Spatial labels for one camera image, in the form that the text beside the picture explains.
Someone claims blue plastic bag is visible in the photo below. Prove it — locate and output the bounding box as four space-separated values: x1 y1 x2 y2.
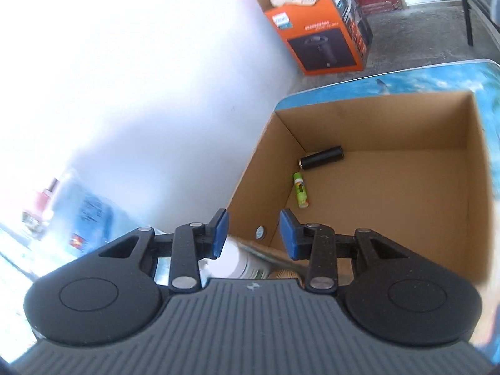
51 168 157 254

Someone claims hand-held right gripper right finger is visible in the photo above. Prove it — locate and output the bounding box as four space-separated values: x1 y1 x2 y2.
280 208 409 294

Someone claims green lip balm tube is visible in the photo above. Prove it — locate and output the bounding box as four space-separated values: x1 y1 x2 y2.
293 172 312 209

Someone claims white lidded jar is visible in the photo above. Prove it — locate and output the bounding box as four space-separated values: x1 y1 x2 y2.
199 238 270 280

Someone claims red blurred object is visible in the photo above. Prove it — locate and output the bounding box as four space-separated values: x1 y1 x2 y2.
21 177 59 239

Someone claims brown cardboard box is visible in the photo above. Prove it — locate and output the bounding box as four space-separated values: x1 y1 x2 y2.
224 91 493 287

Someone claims orange printed carton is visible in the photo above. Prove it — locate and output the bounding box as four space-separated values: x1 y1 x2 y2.
249 0 373 76

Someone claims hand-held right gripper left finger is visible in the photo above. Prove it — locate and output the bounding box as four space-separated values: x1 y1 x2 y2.
97 208 229 294

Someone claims black cylinder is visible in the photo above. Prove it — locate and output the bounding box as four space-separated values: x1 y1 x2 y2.
299 146 344 171

